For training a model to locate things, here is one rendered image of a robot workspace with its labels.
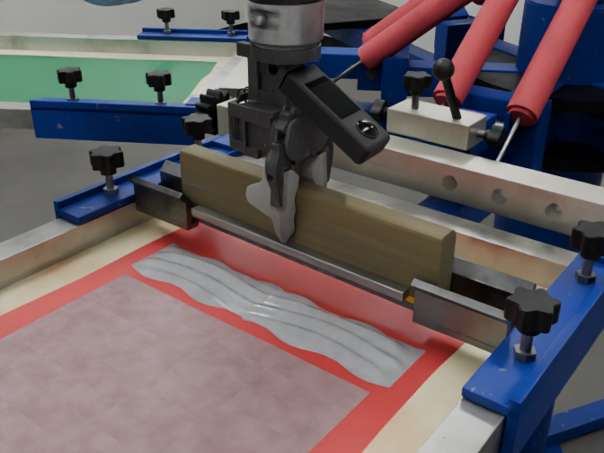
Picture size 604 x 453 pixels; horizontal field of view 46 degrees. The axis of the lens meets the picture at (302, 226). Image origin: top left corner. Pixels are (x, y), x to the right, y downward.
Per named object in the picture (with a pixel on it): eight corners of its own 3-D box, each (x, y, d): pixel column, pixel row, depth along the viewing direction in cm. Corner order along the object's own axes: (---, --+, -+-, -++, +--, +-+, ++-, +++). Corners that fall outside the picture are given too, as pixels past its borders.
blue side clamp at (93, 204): (85, 262, 89) (77, 210, 86) (60, 249, 92) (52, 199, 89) (245, 183, 110) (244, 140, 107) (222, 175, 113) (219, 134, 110)
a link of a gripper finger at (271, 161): (287, 199, 78) (295, 120, 75) (299, 203, 77) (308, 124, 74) (259, 207, 74) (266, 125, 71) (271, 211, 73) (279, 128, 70)
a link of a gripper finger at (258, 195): (253, 229, 82) (260, 151, 79) (294, 245, 78) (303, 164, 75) (235, 235, 79) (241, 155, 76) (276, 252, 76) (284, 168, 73)
